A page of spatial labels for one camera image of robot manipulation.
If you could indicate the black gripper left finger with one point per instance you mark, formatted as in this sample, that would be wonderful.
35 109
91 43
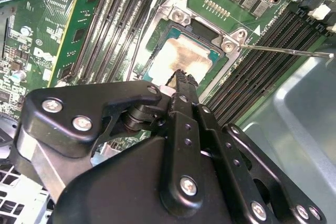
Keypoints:
78 103

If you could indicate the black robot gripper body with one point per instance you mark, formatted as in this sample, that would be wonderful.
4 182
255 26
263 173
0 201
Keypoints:
118 195

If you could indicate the silver square CPU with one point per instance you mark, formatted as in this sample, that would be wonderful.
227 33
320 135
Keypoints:
181 56

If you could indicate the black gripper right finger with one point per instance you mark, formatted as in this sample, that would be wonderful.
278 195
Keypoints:
231 153

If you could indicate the metal CPU socket cover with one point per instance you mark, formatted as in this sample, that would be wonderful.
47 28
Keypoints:
166 89

